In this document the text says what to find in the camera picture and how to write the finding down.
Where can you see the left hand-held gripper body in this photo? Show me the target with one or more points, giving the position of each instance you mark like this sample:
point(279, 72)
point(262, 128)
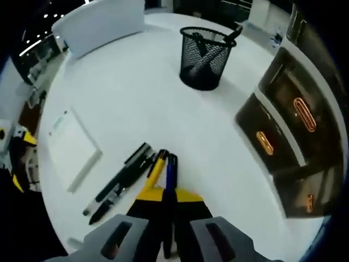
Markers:
point(5, 142)

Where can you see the yellow pen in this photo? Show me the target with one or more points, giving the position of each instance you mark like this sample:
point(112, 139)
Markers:
point(158, 169)

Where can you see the translucent white storage box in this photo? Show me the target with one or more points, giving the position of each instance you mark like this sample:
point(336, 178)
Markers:
point(101, 27)

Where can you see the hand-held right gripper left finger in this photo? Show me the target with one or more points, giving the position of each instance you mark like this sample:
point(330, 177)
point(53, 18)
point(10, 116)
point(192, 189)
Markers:
point(114, 237)

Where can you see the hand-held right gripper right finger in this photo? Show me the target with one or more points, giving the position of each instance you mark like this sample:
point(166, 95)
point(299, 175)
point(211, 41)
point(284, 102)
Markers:
point(218, 240)

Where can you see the large white sticky note pad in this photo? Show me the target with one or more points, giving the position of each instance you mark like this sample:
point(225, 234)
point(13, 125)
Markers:
point(71, 147)

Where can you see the grey black pen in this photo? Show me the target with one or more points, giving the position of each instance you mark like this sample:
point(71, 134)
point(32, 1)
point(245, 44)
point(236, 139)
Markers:
point(105, 207)

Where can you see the black capped pen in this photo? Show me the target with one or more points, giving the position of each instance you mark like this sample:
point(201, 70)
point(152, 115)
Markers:
point(122, 172)

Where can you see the dark slim pen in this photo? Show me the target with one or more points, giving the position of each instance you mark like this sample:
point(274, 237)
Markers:
point(200, 45)

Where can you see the blue pen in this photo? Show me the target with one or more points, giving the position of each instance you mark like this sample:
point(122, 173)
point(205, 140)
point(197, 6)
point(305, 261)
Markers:
point(171, 174)

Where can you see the white plastic drawer cabinet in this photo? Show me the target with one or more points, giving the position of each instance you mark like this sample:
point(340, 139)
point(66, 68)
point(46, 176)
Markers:
point(286, 152)

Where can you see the black mesh pen holder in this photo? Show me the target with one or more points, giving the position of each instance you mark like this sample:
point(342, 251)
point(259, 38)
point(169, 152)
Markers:
point(196, 76)

